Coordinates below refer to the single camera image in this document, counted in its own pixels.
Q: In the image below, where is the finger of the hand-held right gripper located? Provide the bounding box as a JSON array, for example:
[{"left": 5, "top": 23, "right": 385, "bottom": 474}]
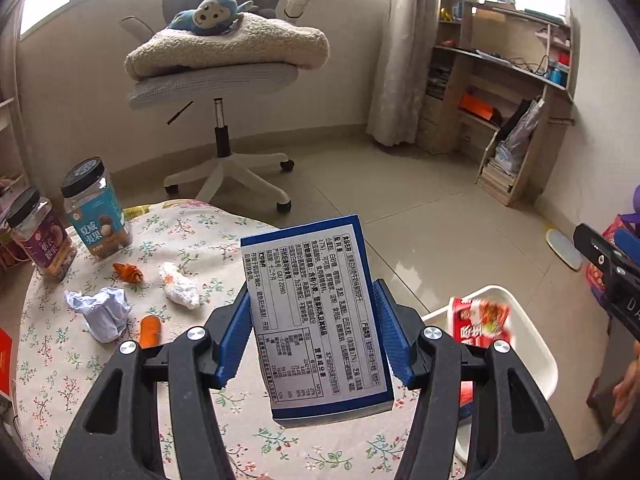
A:
[
  {"left": 573, "top": 223, "right": 632, "bottom": 291},
  {"left": 614, "top": 229, "right": 640, "bottom": 256}
]

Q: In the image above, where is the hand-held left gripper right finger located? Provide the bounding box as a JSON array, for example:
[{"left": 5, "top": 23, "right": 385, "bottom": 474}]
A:
[{"left": 372, "top": 277, "right": 606, "bottom": 480}]

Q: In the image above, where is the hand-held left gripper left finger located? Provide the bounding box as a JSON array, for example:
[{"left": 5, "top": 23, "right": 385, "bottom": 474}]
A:
[{"left": 50, "top": 280, "right": 253, "bottom": 480}]

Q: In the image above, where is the blue cardboard box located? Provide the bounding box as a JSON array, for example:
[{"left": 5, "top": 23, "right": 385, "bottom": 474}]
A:
[{"left": 240, "top": 215, "right": 396, "bottom": 421}]

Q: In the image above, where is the red snack bag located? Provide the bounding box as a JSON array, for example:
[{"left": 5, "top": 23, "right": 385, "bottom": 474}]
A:
[{"left": 446, "top": 296, "right": 512, "bottom": 406}]

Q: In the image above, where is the white plastic bin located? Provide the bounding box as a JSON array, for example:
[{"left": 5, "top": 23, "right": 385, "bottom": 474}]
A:
[{"left": 420, "top": 285, "right": 559, "bottom": 466}]

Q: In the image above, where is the person's right hand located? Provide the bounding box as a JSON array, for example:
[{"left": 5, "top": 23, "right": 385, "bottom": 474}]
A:
[{"left": 612, "top": 342, "right": 640, "bottom": 423}]

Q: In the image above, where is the pink purple printed bag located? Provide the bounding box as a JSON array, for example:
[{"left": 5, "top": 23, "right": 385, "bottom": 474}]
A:
[{"left": 585, "top": 212, "right": 640, "bottom": 291}]

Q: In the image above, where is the pale blue oval scale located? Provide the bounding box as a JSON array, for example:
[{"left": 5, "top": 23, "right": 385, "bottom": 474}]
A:
[{"left": 546, "top": 229, "right": 583, "bottom": 271}]

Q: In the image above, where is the crumpled white tissue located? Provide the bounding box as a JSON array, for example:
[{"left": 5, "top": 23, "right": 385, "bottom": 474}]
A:
[{"left": 158, "top": 261, "right": 201, "bottom": 309}]

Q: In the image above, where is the orange carrot toy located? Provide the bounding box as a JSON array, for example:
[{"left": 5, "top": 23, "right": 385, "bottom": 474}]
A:
[{"left": 139, "top": 315, "right": 162, "bottom": 350}]

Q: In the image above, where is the orange wrapper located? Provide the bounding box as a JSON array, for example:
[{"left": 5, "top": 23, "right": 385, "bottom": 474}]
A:
[{"left": 112, "top": 261, "right": 144, "bottom": 285}]

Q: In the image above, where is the stack of books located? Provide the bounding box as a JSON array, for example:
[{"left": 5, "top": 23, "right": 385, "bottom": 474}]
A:
[{"left": 477, "top": 157, "right": 516, "bottom": 193}]

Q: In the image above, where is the wooden desk shelf unit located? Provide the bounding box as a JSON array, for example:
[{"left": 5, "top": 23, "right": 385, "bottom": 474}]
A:
[{"left": 417, "top": 0, "right": 576, "bottom": 206}]

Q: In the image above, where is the crumpled white paper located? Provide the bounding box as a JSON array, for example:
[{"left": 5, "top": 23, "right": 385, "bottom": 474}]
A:
[{"left": 64, "top": 286, "right": 132, "bottom": 344}]

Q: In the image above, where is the silver plastic bag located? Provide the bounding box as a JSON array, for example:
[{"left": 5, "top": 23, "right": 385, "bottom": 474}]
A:
[{"left": 495, "top": 97, "right": 543, "bottom": 176}]

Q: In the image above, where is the blue container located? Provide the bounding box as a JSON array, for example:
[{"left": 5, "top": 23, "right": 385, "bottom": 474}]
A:
[{"left": 547, "top": 60, "right": 571, "bottom": 86}]

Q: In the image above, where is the blue label nut jar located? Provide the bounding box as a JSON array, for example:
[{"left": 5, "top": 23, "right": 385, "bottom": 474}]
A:
[{"left": 60, "top": 156, "right": 133, "bottom": 259}]

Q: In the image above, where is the orange box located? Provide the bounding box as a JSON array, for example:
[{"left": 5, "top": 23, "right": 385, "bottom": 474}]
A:
[{"left": 459, "top": 92, "right": 501, "bottom": 123}]

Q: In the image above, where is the purple label nut jar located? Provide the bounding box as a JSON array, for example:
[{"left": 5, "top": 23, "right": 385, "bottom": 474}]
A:
[{"left": 6, "top": 186, "right": 77, "bottom": 282}]

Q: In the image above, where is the red gift bag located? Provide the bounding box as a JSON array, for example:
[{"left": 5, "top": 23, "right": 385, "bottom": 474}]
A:
[{"left": 0, "top": 327, "right": 13, "bottom": 396}]

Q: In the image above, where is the grey office chair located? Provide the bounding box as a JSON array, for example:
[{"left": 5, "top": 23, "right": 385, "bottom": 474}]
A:
[{"left": 120, "top": 0, "right": 321, "bottom": 213}]

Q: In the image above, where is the pale patterned curtain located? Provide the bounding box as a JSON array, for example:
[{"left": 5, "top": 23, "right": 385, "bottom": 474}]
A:
[{"left": 367, "top": 0, "right": 446, "bottom": 146}]

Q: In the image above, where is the beige fleece blanket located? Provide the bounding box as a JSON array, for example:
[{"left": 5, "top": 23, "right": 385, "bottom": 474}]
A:
[{"left": 125, "top": 12, "right": 331, "bottom": 81}]

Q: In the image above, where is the blue plush monkey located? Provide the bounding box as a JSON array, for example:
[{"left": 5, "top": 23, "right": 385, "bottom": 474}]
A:
[{"left": 167, "top": 0, "right": 251, "bottom": 36}]

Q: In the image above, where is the black cable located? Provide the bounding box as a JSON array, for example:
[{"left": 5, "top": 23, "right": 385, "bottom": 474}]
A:
[{"left": 510, "top": 55, "right": 551, "bottom": 76}]

